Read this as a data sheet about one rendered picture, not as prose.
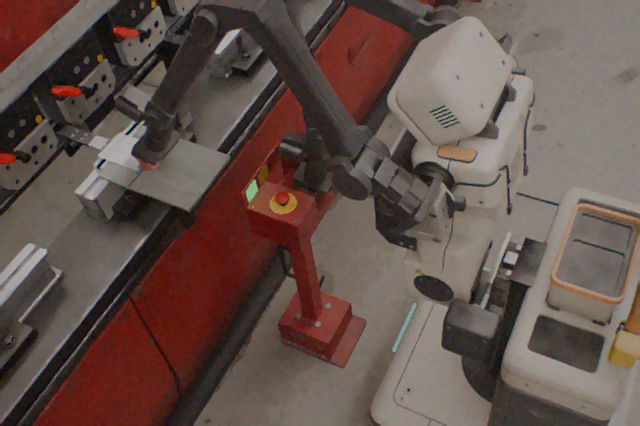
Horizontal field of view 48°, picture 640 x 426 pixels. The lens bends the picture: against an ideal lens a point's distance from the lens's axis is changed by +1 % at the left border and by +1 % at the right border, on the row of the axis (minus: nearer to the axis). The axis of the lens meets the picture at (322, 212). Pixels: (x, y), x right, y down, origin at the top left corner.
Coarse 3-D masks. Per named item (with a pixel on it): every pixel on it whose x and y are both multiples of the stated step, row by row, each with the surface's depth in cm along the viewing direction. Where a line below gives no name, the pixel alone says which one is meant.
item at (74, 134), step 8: (40, 104) 183; (48, 120) 179; (56, 128) 181; (64, 128) 181; (72, 128) 181; (64, 136) 180; (72, 136) 179; (80, 136) 179; (88, 136) 179; (96, 136) 178; (88, 144) 177; (96, 144) 177; (104, 144) 176
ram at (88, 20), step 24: (0, 0) 129; (24, 0) 133; (48, 0) 138; (72, 0) 144; (0, 24) 130; (24, 24) 135; (48, 24) 140; (0, 48) 132; (24, 48) 137; (0, 72) 134; (0, 96) 135
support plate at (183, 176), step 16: (144, 128) 179; (192, 144) 174; (160, 160) 172; (176, 160) 172; (192, 160) 171; (208, 160) 171; (224, 160) 170; (112, 176) 170; (128, 176) 170; (144, 176) 169; (160, 176) 169; (176, 176) 168; (192, 176) 168; (208, 176) 168; (144, 192) 166; (160, 192) 166; (176, 192) 165; (192, 192) 165; (192, 208) 163
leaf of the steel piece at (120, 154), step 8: (128, 136) 178; (120, 144) 176; (128, 144) 176; (112, 152) 175; (120, 152) 175; (128, 152) 174; (112, 160) 173; (120, 160) 173; (128, 160) 173; (136, 160) 173; (136, 168) 171
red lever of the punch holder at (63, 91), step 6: (54, 90) 143; (60, 90) 143; (66, 90) 144; (72, 90) 146; (78, 90) 147; (84, 90) 149; (90, 90) 150; (60, 96) 144; (66, 96) 145; (72, 96) 147; (90, 96) 150
